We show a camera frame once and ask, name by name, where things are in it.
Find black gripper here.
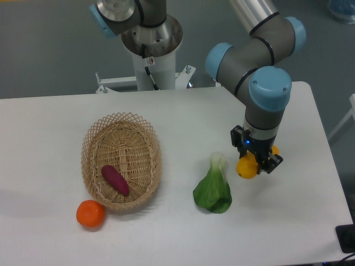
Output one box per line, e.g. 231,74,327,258
230,125,283,175

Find yellow orange mango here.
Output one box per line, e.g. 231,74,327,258
236,145,280,179

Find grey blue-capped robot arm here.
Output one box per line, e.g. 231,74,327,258
89,1,306,173

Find woven wicker basket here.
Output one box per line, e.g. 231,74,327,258
81,112,162,211

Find green bok choy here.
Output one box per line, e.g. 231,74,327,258
192,152,232,214

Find black device at table edge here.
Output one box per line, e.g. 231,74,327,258
335,224,354,253

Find purple sweet potato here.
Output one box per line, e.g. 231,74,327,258
101,165,129,196

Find blue bag in corner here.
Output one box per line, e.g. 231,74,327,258
328,0,354,24

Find orange tangerine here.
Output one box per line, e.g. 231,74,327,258
76,200,105,228

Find white frame at right edge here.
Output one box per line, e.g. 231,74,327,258
327,94,354,146

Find black cable on pedestal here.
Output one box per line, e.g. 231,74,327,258
141,43,160,91

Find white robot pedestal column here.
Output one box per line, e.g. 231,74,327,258
121,14,184,91

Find white pedestal base frame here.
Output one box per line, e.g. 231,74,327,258
95,64,196,94

